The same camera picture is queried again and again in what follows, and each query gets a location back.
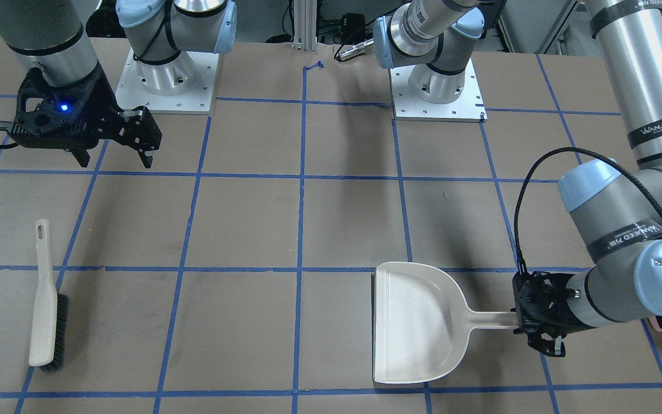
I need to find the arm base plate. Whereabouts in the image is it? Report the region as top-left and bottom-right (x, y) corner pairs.
(115, 51), (222, 115)
(388, 59), (488, 122)

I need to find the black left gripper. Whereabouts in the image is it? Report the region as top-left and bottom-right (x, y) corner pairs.
(513, 271), (579, 358)

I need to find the beige dustpan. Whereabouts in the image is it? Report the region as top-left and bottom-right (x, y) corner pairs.
(372, 262), (518, 384)

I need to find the aluminium frame post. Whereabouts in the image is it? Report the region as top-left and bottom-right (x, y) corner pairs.
(292, 0), (320, 54)

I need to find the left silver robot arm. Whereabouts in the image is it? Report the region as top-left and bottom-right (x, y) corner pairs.
(513, 1), (662, 357)

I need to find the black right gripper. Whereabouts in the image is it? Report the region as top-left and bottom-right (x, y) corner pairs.
(7, 64), (162, 168)

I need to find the beige hand brush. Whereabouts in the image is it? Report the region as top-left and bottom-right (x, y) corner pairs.
(29, 219), (69, 371)

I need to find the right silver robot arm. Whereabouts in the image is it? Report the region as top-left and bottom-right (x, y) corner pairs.
(0, 1), (237, 168)

